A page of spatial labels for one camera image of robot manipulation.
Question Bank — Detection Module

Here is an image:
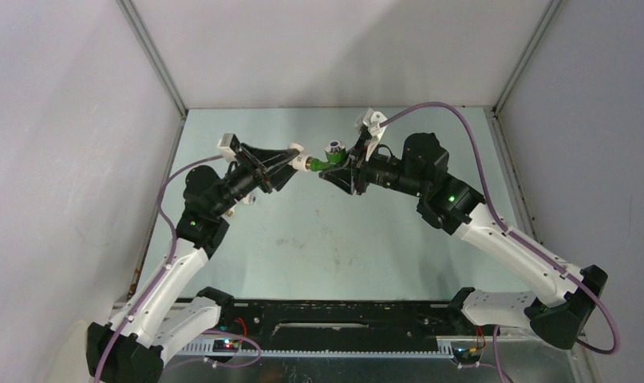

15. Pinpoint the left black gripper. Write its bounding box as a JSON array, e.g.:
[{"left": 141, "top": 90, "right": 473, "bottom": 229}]
[{"left": 212, "top": 143, "right": 303, "bottom": 217}]

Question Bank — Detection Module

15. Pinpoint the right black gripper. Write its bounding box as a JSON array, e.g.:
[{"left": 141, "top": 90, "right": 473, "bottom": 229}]
[{"left": 319, "top": 135, "right": 426, "bottom": 199}]

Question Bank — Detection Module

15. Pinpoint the green plastic faucet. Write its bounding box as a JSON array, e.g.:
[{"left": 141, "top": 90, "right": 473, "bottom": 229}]
[{"left": 306, "top": 140, "right": 348, "bottom": 172}]

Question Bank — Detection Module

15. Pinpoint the white elbow fitting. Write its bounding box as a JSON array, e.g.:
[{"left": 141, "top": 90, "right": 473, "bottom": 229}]
[{"left": 288, "top": 142, "right": 311, "bottom": 172}]

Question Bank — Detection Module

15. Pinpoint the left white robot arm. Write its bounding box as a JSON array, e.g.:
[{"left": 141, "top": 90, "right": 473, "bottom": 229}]
[{"left": 86, "top": 136, "right": 306, "bottom": 382}]

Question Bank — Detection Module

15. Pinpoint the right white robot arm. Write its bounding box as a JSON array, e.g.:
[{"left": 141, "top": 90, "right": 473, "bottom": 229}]
[{"left": 319, "top": 133, "right": 607, "bottom": 349}]

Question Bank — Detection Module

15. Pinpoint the white plastic faucet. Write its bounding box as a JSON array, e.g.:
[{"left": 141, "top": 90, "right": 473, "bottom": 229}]
[{"left": 223, "top": 191, "right": 257, "bottom": 217}]

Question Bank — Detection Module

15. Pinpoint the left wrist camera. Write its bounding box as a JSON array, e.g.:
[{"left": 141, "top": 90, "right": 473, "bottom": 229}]
[{"left": 216, "top": 133, "right": 240, "bottom": 162}]

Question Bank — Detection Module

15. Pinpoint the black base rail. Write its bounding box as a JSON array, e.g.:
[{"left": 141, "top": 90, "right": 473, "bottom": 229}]
[{"left": 197, "top": 287, "right": 493, "bottom": 352}]

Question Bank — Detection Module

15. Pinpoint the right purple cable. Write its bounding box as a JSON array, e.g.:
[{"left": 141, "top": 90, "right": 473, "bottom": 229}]
[{"left": 379, "top": 101, "right": 622, "bottom": 383}]

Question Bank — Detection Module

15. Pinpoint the purple cable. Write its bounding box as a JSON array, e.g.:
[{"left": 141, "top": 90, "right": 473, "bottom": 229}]
[
  {"left": 379, "top": 101, "right": 622, "bottom": 383},
  {"left": 91, "top": 154, "right": 262, "bottom": 383}
]

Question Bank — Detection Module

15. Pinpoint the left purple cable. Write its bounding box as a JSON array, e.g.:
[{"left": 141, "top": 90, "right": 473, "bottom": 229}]
[{"left": 91, "top": 154, "right": 262, "bottom": 383}]

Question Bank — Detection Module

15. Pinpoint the grey cable duct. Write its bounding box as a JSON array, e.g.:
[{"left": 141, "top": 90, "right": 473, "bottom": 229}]
[{"left": 176, "top": 338, "right": 454, "bottom": 359}]

